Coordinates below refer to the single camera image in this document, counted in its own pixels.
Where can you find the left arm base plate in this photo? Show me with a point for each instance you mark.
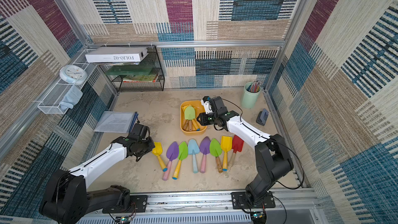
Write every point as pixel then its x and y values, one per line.
pixel 138 204

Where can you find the light blue cloth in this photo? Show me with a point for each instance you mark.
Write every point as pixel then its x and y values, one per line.
pixel 71 98

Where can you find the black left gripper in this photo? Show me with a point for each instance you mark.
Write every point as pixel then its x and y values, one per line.
pixel 151 145

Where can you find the green shovel orange handle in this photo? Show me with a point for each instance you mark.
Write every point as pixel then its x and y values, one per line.
pixel 183 153

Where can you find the yellow square shovel yellow handle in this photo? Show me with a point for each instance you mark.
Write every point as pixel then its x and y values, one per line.
pixel 226 146

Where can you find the yellow shovel blue-tipped handle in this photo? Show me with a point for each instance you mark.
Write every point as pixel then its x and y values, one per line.
pixel 157 151

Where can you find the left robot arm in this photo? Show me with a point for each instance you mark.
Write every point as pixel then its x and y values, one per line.
pixel 67 199

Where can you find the light blue shovel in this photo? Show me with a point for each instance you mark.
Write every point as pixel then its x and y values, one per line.
pixel 193 149

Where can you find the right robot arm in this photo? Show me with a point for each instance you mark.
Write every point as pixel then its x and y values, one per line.
pixel 273 159

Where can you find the green book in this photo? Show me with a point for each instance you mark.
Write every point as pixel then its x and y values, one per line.
pixel 129 70

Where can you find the red shovel wooden handle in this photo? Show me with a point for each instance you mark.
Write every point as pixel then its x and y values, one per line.
pixel 237 145

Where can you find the green pointed shovel wooden handle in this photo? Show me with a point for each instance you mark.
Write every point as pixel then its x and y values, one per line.
pixel 215 150

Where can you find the black wire mesh shelf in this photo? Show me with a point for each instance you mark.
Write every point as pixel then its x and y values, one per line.
pixel 152 59

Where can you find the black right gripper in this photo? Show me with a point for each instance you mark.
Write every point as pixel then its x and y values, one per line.
pixel 203 119

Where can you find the coloured pencils in cup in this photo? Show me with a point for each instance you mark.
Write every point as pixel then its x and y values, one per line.
pixel 254 87

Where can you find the white wire basket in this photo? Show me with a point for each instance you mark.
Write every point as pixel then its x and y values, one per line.
pixel 50 104

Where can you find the white folio box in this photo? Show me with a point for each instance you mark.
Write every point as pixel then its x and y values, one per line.
pixel 117 54

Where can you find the white round clock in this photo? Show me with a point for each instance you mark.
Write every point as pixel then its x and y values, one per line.
pixel 73 74

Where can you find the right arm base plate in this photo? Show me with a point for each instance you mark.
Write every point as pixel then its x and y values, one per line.
pixel 244 200

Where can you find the purple pointed shovel pink handle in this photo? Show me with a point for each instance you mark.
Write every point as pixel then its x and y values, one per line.
pixel 172 154

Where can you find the colourful picture book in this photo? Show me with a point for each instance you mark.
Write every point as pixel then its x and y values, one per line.
pixel 140 78

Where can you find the mint green pencil cup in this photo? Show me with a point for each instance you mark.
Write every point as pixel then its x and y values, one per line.
pixel 248 99

